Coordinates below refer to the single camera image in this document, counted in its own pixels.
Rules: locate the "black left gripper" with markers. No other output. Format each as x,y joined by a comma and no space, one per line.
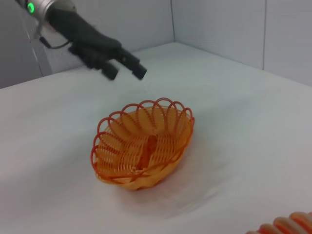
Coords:
83,36

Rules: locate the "orange woven plastic basket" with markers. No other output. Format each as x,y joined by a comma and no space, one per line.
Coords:
143,151

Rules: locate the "orange striped toy bread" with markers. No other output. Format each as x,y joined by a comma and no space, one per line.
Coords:
290,223

